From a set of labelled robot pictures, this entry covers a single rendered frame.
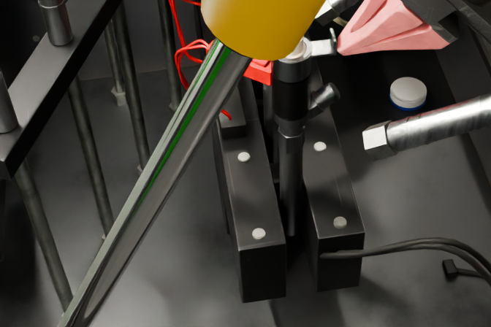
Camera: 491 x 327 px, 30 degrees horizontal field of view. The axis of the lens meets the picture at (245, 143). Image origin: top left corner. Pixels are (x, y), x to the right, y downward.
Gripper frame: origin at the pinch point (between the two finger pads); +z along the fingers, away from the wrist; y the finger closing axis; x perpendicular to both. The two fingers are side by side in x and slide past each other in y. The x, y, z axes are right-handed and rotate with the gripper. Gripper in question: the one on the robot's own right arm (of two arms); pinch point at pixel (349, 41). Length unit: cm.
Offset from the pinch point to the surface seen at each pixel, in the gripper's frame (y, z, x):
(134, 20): -0.2, 32.2, -26.9
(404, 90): -25.6, 16.3, -24.2
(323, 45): 0.9, 1.6, 0.0
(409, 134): -1.1, -4.0, 10.0
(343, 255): -11.5, 11.1, 6.5
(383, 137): -0.6, -2.5, 9.6
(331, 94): -2.6, 4.1, 0.5
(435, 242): -13.1, 3.8, 7.8
